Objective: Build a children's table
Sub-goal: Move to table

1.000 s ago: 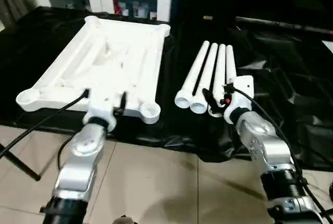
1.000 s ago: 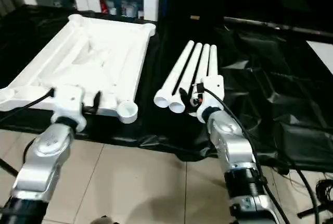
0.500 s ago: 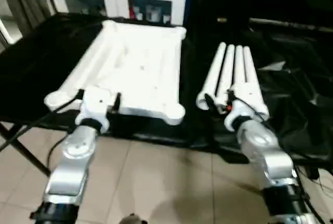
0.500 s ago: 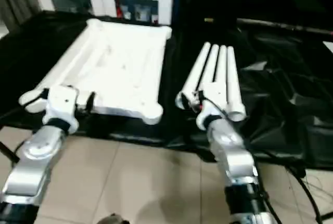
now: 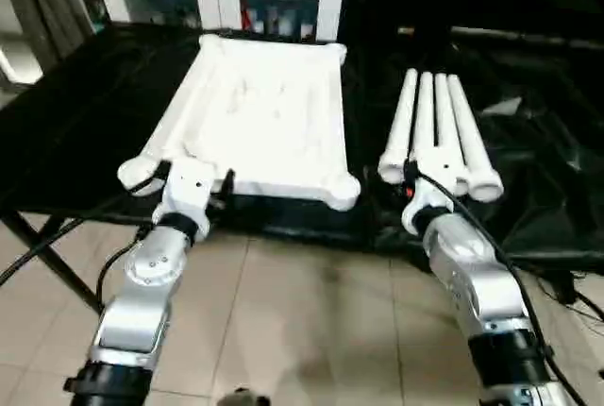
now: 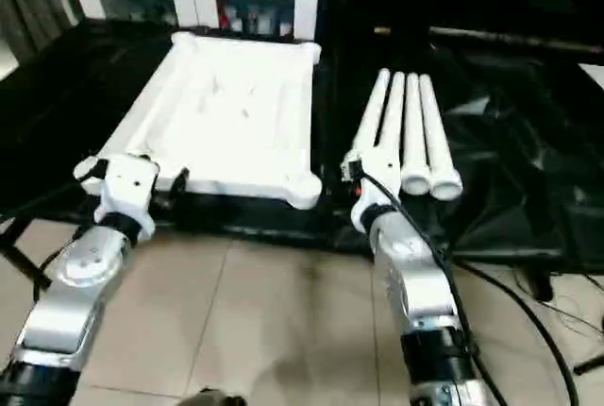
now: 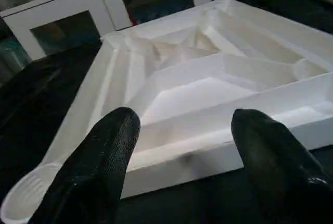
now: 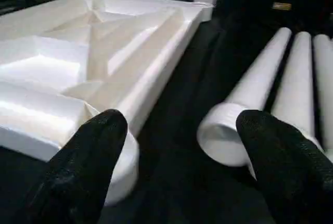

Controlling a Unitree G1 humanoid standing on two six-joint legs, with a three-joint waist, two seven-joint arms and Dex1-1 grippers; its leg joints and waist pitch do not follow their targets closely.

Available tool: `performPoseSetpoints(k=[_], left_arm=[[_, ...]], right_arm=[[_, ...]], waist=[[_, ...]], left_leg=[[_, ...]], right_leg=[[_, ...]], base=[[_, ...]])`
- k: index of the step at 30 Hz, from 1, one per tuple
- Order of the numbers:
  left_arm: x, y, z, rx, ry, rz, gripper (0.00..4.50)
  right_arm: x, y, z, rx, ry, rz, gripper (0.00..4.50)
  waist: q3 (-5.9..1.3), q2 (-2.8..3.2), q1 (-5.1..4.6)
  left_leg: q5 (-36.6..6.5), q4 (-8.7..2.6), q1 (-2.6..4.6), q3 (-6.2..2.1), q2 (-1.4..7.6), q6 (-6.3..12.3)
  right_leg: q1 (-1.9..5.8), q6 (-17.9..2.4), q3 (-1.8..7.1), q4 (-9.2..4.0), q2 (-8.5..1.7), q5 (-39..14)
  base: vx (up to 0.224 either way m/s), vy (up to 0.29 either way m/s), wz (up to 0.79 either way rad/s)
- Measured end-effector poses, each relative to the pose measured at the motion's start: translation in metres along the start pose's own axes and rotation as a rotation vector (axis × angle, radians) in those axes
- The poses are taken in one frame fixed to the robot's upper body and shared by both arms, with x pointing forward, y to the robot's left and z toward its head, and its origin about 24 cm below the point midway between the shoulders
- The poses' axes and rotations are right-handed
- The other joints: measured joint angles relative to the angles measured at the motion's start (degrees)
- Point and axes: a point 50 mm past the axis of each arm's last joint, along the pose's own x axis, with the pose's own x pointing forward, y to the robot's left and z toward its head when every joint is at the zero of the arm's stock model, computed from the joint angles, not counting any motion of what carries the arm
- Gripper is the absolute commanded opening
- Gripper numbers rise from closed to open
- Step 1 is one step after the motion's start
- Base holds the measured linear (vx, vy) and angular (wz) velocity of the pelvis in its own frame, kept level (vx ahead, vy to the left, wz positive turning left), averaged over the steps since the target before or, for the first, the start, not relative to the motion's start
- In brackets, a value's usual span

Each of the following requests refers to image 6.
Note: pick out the white plastic table leg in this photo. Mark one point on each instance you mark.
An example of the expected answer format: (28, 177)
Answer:
(391, 108)
(436, 137)
(370, 113)
(414, 132)

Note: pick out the white plastic table top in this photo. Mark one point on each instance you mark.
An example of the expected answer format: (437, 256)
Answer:
(236, 118)

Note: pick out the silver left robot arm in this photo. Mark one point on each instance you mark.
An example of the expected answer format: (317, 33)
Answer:
(71, 292)

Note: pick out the black mat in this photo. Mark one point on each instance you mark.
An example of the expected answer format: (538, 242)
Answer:
(56, 94)

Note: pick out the black metal stand leg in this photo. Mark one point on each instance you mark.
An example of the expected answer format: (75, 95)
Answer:
(26, 259)

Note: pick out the grey curtain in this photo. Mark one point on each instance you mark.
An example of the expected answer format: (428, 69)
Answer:
(28, 0)

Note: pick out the dark metal rod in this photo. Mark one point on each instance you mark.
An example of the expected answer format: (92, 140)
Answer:
(495, 38)

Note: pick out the dark left robot foot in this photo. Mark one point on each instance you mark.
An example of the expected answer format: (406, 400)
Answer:
(214, 396)

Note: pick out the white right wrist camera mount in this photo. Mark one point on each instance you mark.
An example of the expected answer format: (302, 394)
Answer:
(377, 174)

